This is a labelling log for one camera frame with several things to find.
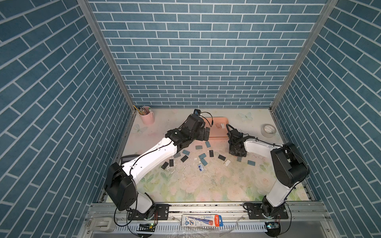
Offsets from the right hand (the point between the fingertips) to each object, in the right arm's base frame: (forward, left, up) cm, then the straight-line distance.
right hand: (235, 152), depth 97 cm
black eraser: (-5, +9, 0) cm, 10 cm away
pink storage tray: (+16, +11, 0) cm, 20 cm away
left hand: (-1, +21, +24) cm, 31 cm away
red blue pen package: (-39, +19, +2) cm, 44 cm away
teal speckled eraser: (-3, +32, +1) cm, 32 cm away
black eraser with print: (-3, +16, +2) cm, 16 cm away
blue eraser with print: (-5, +22, +1) cm, 22 cm away
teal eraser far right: (-6, -10, -1) cm, 11 cm away
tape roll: (+19, -26, +1) cm, 32 cm away
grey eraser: (+2, +24, +1) cm, 24 cm away
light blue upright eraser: (+4, +18, +1) cm, 19 cm away
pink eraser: (+22, +11, +1) cm, 24 cm away
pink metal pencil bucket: (+19, +63, +6) cm, 66 cm away
